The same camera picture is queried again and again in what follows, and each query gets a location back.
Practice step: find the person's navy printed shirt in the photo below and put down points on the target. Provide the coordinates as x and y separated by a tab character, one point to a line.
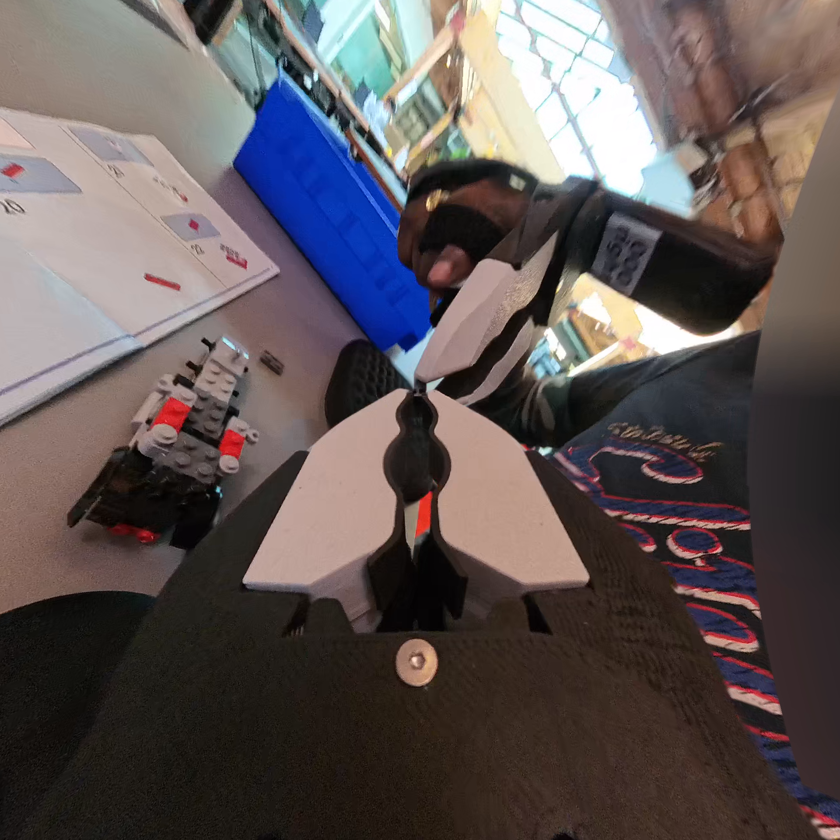
656	492

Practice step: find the grey red toy brick vehicle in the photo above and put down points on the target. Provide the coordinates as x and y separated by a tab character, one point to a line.
190	426

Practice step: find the grey desk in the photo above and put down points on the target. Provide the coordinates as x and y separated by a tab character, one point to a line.
65	52

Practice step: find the blue plastic bin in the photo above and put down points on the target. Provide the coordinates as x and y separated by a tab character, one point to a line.
328	210

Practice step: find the person's right hand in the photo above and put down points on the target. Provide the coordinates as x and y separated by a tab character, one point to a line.
453	269

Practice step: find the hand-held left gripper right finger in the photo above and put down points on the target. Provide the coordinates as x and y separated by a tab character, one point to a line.
512	518

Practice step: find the small dark grey brick plate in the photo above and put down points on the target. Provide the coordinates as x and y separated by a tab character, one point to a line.
271	362

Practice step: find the orange traffic cone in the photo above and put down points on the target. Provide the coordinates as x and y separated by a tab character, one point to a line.
424	513

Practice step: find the open instruction booklet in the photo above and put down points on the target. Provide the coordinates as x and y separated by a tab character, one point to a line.
98	262

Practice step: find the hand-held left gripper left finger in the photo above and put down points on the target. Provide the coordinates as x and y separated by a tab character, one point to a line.
328	518

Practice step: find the black chair armrest pad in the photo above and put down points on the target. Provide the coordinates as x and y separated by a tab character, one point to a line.
358	387

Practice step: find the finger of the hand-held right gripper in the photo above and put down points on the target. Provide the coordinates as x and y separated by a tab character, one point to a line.
469	315
508	367

